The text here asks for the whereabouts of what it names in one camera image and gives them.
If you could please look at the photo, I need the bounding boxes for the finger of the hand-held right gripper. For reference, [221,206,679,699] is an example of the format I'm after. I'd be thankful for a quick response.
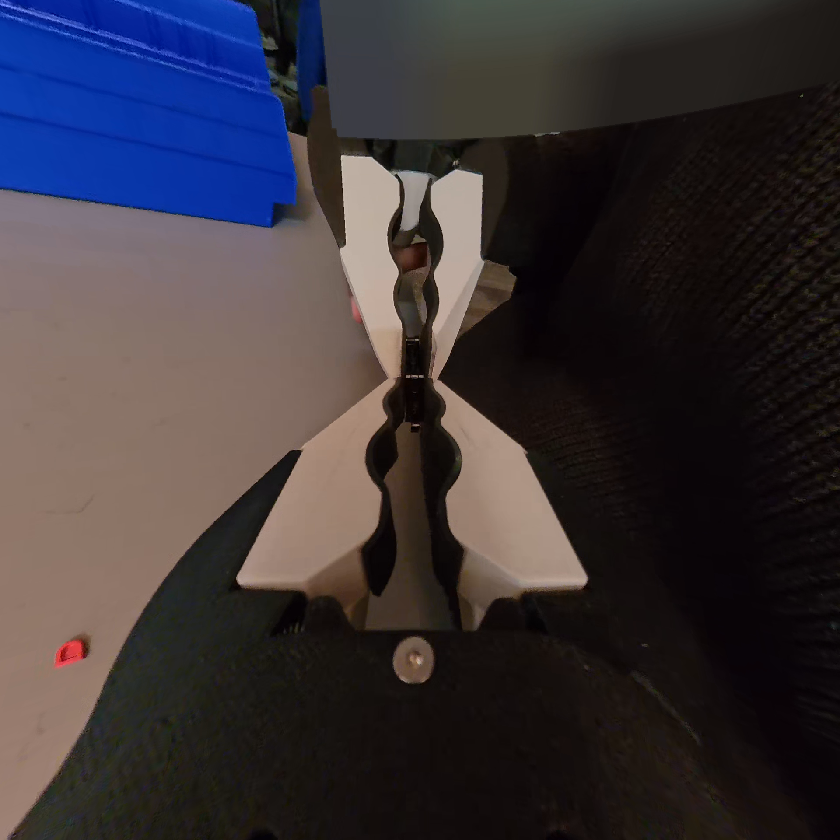
[340,155,406,382]
[425,171,487,379]

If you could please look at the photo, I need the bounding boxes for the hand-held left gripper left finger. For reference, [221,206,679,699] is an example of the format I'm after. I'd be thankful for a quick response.
[236,379,403,622]

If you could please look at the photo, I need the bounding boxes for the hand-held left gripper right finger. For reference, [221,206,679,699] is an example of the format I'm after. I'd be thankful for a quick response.
[425,379,589,629]

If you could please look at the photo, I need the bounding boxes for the thin black lego assembly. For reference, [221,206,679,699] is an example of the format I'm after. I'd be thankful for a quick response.
[402,336,426,434]

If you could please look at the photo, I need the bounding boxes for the blue hanging cloth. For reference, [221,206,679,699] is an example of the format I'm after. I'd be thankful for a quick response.
[296,0,328,123]

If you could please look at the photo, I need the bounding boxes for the nested blue storage bins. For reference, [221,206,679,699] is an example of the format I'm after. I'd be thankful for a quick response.
[0,0,300,228]

